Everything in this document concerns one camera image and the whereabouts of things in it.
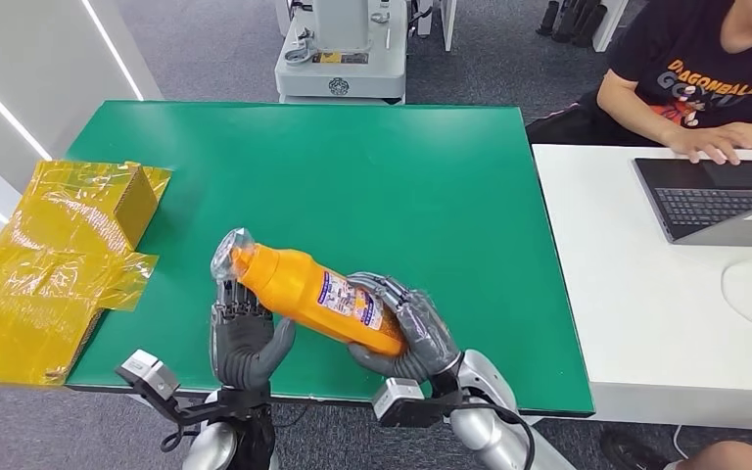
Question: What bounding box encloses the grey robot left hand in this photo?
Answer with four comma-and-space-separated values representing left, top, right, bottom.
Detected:
209, 278, 298, 394

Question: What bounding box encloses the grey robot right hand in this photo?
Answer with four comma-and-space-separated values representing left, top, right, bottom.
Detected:
347, 270, 465, 386

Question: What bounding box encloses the person's right hand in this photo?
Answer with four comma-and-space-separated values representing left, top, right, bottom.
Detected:
664, 122, 752, 167

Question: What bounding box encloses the orange plastic bottle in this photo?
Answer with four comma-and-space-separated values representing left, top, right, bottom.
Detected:
210, 226, 411, 358

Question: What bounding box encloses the dark grey laptop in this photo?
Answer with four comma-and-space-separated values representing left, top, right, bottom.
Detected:
633, 157, 752, 250

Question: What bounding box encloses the person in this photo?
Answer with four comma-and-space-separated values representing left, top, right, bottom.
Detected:
525, 0, 752, 167

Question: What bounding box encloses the white furniture leg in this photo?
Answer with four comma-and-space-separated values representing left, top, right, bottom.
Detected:
591, 0, 631, 54

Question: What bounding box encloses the green table mat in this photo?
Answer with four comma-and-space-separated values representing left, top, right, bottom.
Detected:
64, 99, 596, 417

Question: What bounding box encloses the white desk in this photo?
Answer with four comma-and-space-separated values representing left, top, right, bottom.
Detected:
531, 143, 752, 434

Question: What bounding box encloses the yellow taped cardboard box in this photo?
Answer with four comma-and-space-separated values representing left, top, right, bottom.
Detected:
0, 159, 173, 390

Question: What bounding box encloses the black shoe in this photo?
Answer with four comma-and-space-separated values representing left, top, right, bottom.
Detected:
598, 428, 671, 470

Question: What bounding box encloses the person's leg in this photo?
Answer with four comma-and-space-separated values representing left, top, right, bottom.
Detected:
664, 440, 752, 470

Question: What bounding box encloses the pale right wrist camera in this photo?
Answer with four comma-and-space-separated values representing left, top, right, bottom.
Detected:
371, 377, 427, 428

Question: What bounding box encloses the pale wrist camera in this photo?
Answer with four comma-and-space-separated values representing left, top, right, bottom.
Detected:
115, 348, 183, 403
371, 377, 427, 428

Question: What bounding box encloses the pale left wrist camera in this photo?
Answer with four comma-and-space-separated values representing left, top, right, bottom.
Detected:
115, 348, 183, 403

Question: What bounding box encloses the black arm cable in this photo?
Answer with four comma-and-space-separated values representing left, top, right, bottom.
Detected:
450, 400, 538, 470

